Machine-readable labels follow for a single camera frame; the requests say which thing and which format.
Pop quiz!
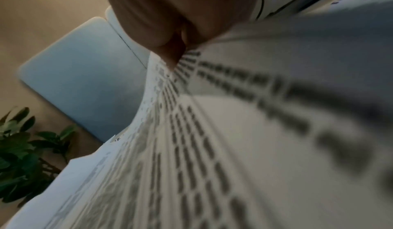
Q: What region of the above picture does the black cable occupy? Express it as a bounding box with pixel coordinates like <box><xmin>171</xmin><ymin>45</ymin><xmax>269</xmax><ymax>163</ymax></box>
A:
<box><xmin>255</xmin><ymin>0</ymin><xmax>311</xmax><ymax>20</ymax></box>

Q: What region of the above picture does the white table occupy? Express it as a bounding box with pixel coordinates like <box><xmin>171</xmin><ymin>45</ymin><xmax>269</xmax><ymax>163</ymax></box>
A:
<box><xmin>18</xmin><ymin>6</ymin><xmax>151</xmax><ymax>143</ymax></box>

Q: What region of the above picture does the person's right hand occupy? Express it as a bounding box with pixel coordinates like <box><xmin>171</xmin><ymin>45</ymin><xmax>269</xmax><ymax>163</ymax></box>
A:
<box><xmin>97</xmin><ymin>0</ymin><xmax>267</xmax><ymax>69</ymax></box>

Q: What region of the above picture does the green leafy plant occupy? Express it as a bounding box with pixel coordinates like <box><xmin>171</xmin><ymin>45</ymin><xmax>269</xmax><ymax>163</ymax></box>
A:
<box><xmin>0</xmin><ymin>107</ymin><xmax>77</xmax><ymax>208</ymax></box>

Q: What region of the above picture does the white printed paper sheet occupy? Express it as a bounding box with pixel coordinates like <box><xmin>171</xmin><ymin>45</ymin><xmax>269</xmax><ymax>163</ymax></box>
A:
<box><xmin>0</xmin><ymin>0</ymin><xmax>393</xmax><ymax>229</ymax></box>

